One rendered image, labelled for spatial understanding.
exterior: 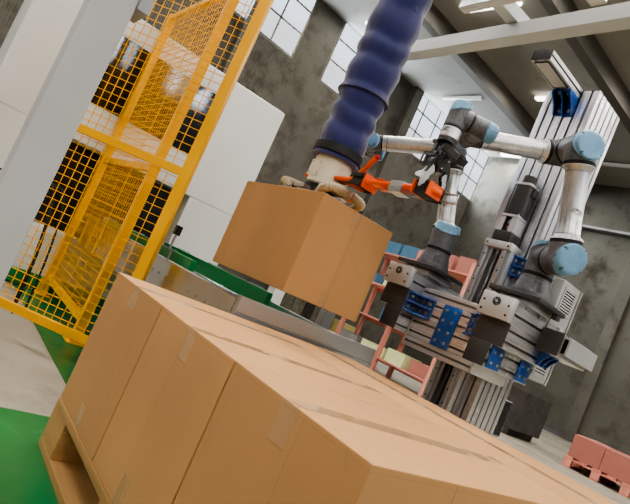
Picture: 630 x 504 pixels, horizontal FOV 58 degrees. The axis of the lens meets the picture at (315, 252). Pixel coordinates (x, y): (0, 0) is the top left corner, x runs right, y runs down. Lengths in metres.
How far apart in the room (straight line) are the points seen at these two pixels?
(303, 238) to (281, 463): 1.33
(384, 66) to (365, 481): 2.04
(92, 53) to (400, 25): 1.27
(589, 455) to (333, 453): 8.00
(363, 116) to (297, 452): 1.83
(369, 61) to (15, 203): 1.53
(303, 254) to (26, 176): 1.09
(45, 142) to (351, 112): 1.22
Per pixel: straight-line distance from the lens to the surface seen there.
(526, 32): 4.75
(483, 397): 2.59
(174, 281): 2.54
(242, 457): 0.99
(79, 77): 2.49
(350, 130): 2.48
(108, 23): 2.54
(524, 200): 2.63
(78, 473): 1.76
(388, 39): 2.63
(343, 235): 2.22
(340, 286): 2.26
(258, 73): 12.62
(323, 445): 0.84
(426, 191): 2.01
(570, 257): 2.23
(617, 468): 8.68
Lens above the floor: 0.71
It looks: 4 degrees up
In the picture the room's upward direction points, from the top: 24 degrees clockwise
